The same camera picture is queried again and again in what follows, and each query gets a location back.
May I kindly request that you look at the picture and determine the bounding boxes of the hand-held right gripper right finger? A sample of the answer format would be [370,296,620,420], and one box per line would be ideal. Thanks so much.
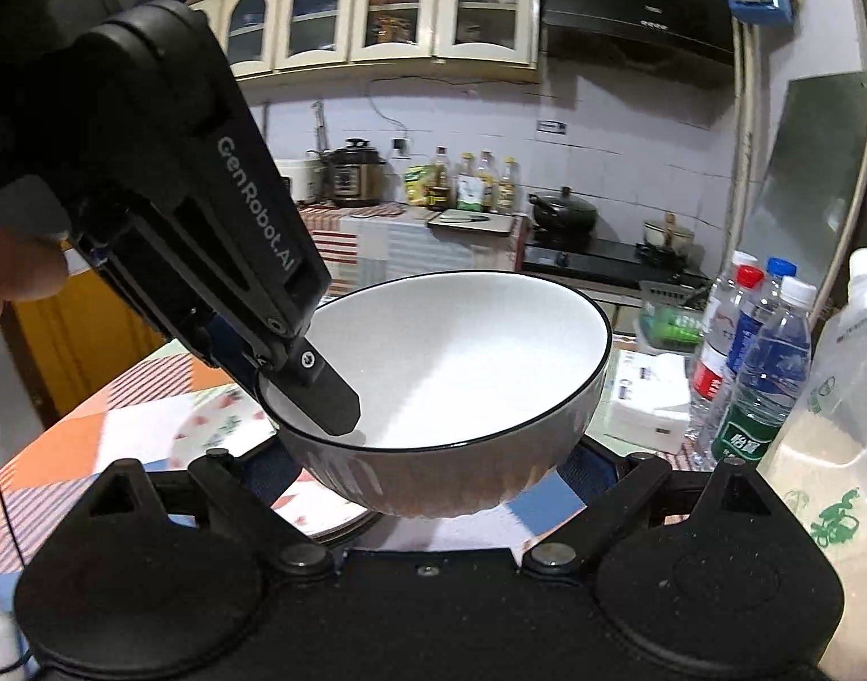
[522,440,775,578]

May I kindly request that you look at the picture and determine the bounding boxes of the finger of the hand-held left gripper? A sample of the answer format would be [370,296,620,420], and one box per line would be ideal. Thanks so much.
[192,326,264,391]
[259,333,362,437]

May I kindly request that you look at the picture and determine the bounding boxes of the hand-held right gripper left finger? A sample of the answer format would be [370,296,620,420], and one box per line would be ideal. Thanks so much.
[85,436,335,578]

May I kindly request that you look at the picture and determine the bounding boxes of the white rabbit print plate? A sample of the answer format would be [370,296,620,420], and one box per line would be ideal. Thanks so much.
[174,383,384,540]

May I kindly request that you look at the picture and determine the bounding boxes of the white bowl black rim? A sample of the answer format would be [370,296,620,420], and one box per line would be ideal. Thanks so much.
[258,271,613,519]

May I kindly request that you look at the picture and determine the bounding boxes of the person's left hand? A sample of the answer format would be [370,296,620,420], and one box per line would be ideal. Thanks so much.
[0,225,69,334]

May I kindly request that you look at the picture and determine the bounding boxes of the white tissue pack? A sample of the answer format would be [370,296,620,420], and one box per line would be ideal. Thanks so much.
[604,349,693,453]

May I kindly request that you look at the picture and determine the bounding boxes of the red cap water bottle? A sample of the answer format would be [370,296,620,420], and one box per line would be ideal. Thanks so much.
[689,264,767,441]

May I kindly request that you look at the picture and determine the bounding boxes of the green plastic basket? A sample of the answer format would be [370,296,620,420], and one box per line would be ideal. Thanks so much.
[635,280,711,352]

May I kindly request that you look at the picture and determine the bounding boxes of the white rice cooker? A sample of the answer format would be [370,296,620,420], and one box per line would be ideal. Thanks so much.
[275,158,326,203]

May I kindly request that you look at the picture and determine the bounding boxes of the striped counter cloth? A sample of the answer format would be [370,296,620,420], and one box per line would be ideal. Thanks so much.
[298,202,530,299]

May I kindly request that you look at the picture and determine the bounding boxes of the patchwork tablecloth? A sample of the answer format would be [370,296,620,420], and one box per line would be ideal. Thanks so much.
[0,337,704,572]

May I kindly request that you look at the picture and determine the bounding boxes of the blue cap water bottle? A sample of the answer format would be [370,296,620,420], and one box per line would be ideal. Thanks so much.
[724,257,798,377]

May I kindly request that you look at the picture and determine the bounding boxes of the green label water bottle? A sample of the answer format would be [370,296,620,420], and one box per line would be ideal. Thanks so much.
[710,276,819,465]

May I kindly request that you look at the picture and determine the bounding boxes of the black gas stove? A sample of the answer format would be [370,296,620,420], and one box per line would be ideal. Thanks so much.
[522,230,711,288]

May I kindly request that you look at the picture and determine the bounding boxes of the black pressure cooker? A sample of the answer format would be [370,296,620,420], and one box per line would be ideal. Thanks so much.
[324,137,386,208]

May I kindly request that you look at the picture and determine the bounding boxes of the clear plastic rice bag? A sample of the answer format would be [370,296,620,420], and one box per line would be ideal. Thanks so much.
[756,248,867,681]

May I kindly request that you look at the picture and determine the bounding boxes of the yellow green seasoning packet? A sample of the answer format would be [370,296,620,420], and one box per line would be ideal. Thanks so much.
[403,165,438,208]

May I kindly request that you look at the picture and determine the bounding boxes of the cutting board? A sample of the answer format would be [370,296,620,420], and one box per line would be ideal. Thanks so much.
[428,209,520,235]

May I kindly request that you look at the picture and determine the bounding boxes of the pot with glass lid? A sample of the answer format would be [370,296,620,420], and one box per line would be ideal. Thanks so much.
[642,213,696,257]

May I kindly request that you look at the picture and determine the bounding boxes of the yellow oil bottle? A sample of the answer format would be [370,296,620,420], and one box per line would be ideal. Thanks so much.
[456,152,480,212]
[497,156,520,214]
[476,150,497,212]

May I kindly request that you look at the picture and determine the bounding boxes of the white cap plain water bottle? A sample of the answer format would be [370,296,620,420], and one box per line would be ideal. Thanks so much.
[703,250,761,313]

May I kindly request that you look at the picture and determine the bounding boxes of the black wok with lid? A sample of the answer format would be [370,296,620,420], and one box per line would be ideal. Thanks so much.
[529,186,599,235]

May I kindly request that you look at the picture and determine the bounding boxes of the grey metal panel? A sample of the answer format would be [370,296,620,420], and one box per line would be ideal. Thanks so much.
[745,71,867,313]

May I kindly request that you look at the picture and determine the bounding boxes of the black range hood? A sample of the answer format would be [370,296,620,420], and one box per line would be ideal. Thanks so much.
[539,0,736,65]

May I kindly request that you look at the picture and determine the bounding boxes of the black cable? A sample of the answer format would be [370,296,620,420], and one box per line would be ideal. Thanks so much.
[0,415,33,654]

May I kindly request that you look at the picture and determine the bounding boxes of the cream wall cabinets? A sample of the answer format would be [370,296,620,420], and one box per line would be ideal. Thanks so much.
[188,0,544,82]

